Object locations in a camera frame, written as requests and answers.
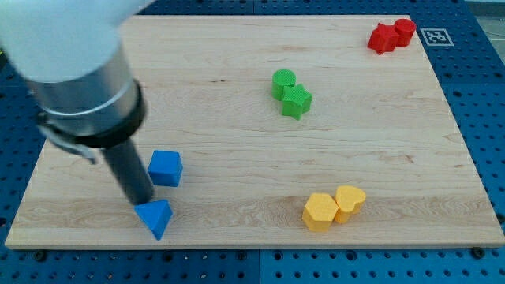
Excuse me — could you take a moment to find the yellow hexagon block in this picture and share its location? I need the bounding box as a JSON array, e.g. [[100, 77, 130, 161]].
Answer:
[[302, 192, 339, 232]]

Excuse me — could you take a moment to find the red star block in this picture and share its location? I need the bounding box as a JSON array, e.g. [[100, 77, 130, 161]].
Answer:
[[367, 23, 399, 54]]

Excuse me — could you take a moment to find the green cylinder block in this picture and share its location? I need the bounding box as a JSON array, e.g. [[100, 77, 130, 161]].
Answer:
[[271, 69, 297, 101]]

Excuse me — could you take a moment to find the red cylinder block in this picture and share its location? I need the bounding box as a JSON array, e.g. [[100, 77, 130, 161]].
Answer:
[[394, 18, 417, 47]]

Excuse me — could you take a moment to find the blue triangle block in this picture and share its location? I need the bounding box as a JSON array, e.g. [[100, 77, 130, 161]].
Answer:
[[133, 200, 173, 241]]

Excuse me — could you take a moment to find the yellow heart block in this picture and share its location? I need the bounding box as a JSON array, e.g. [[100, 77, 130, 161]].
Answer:
[[335, 185, 366, 224]]

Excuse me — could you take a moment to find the white fiducial marker tag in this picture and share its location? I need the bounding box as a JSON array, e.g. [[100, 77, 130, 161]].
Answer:
[[420, 28, 454, 47]]

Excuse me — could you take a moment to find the green star block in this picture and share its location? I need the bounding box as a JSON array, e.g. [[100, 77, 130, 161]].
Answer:
[[281, 84, 312, 121]]

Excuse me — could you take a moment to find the blue cube block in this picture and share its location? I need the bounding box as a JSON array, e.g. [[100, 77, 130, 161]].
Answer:
[[148, 150, 183, 187]]

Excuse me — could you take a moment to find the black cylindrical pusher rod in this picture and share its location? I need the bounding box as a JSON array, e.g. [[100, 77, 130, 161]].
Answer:
[[101, 139, 154, 205]]

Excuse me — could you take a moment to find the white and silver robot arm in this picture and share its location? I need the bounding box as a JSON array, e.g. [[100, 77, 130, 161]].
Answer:
[[1, 0, 154, 204]]

